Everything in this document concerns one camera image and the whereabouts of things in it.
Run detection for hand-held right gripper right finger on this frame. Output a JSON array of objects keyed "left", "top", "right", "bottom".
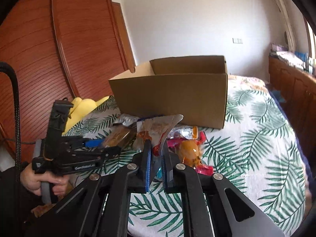
[{"left": 162, "top": 148, "right": 287, "bottom": 237}]

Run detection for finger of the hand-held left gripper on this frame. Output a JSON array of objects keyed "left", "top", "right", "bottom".
[
  {"left": 69, "top": 146, "right": 122, "bottom": 163},
  {"left": 65, "top": 137, "right": 105, "bottom": 151}
]

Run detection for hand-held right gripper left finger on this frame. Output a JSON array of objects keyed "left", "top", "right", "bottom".
[{"left": 26, "top": 139, "right": 152, "bottom": 237}]

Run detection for silver white snack packet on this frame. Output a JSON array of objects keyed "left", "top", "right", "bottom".
[{"left": 113, "top": 114, "right": 140, "bottom": 129}]

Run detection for clear red snack packet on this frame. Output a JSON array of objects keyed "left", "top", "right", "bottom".
[{"left": 133, "top": 114, "right": 183, "bottom": 159}]

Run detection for white orange-edged snack packet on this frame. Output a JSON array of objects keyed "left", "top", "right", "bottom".
[{"left": 171, "top": 125, "right": 199, "bottom": 140}]

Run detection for brown cardboard box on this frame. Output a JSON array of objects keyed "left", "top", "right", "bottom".
[{"left": 108, "top": 55, "right": 229, "bottom": 129}]

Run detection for person's left forearm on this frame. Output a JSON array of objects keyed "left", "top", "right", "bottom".
[{"left": 0, "top": 165, "right": 50, "bottom": 237}]

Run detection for person's left hand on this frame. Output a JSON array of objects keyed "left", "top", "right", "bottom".
[{"left": 20, "top": 162, "right": 71, "bottom": 203}]

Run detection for brown biscuit packet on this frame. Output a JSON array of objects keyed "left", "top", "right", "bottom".
[{"left": 102, "top": 125, "right": 137, "bottom": 150}]

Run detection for pink orange snack packet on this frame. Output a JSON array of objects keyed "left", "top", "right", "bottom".
[{"left": 167, "top": 131, "right": 215, "bottom": 178}]

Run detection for yellow plush toy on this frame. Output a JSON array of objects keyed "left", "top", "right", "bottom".
[{"left": 62, "top": 96, "right": 110, "bottom": 136}]

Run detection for leaf-print bed cover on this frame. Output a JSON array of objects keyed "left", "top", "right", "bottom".
[{"left": 62, "top": 75, "right": 309, "bottom": 237}]

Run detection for wooden headboard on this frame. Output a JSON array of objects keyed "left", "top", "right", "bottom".
[{"left": 0, "top": 0, "right": 136, "bottom": 158}]

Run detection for wooden side cabinet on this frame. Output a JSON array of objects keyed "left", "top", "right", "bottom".
[{"left": 268, "top": 55, "right": 316, "bottom": 158}]

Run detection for stack of folded cloths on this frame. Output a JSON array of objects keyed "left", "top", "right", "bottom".
[{"left": 270, "top": 43, "right": 298, "bottom": 68}]

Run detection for blue packets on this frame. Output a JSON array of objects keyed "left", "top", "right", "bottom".
[{"left": 295, "top": 51, "right": 312, "bottom": 70}]

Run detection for window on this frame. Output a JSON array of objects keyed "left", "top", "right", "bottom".
[{"left": 304, "top": 17, "right": 316, "bottom": 61}]

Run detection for beige curtain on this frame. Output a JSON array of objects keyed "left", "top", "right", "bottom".
[{"left": 262, "top": 0, "right": 298, "bottom": 52}]

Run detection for thin black cable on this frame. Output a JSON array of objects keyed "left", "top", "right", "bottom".
[{"left": 1, "top": 137, "right": 37, "bottom": 146}]

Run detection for black braided cable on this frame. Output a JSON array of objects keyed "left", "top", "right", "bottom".
[{"left": 0, "top": 62, "right": 21, "bottom": 181}]

